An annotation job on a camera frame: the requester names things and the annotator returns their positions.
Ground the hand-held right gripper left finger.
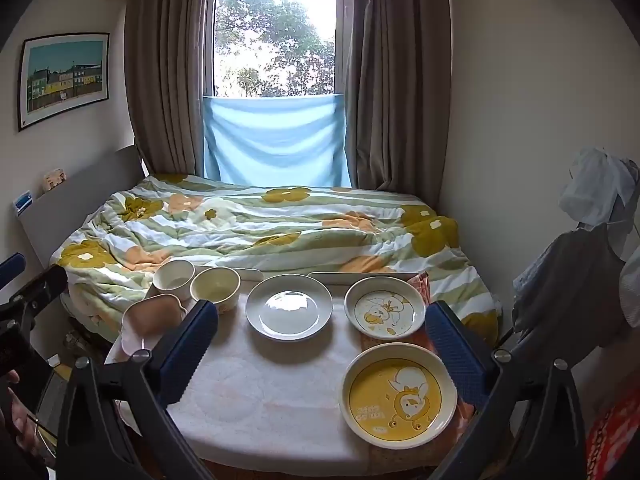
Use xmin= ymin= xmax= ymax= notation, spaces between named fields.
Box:
xmin=56 ymin=299 xmax=219 ymax=480

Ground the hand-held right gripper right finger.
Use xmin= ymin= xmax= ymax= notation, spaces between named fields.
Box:
xmin=424 ymin=301 xmax=588 ymax=480

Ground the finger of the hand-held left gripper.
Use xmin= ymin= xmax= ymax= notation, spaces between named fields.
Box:
xmin=0 ymin=252 xmax=27 ymax=289
xmin=0 ymin=264 xmax=68 ymax=318

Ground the cream bowl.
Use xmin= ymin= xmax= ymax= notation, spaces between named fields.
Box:
xmin=190 ymin=266 xmax=242 ymax=314

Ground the yellow duck print plate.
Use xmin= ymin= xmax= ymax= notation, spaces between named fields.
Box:
xmin=340 ymin=342 xmax=458 ymax=449

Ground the white duck print plate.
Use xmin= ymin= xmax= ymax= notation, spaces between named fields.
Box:
xmin=344 ymin=276 xmax=427 ymax=340

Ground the plain grey-white plate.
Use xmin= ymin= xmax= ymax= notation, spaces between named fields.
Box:
xmin=245 ymin=275 xmax=333 ymax=342

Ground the person's left hand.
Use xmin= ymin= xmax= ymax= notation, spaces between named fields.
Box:
xmin=0 ymin=370 xmax=56 ymax=467

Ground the small blue object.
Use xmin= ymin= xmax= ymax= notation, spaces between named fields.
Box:
xmin=13 ymin=190 xmax=36 ymax=217

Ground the small white bowl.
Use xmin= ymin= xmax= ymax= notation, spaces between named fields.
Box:
xmin=152 ymin=259 xmax=196 ymax=302

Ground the white table cloth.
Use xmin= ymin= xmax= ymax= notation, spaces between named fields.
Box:
xmin=105 ymin=280 xmax=476 ymax=467

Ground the small beige box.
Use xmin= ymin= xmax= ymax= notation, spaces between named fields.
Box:
xmin=42 ymin=169 xmax=68 ymax=194

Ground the grey bed headboard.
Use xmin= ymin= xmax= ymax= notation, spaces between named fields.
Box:
xmin=17 ymin=145 xmax=148 ymax=267

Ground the grey hanging garment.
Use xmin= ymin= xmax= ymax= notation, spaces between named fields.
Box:
xmin=512 ymin=225 xmax=632 ymax=352

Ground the floral striped blanket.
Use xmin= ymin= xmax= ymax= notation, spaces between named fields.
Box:
xmin=50 ymin=174 xmax=502 ymax=347

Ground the red patterned bag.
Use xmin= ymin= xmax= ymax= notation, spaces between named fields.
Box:
xmin=585 ymin=394 xmax=640 ymax=480

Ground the white hanging garment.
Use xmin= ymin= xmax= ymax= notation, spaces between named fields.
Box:
xmin=559 ymin=147 xmax=640 ymax=257

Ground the light blue cloth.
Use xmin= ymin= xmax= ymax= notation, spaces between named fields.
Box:
xmin=202 ymin=94 xmax=353 ymax=187

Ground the brown curtain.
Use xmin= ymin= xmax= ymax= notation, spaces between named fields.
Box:
xmin=124 ymin=0 xmax=213 ymax=177
xmin=345 ymin=0 xmax=453 ymax=206

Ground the window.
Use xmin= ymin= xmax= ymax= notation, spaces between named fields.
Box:
xmin=202 ymin=0 xmax=351 ymax=99

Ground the framed wall picture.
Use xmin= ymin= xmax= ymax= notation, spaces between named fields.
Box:
xmin=17 ymin=32 xmax=111 ymax=132

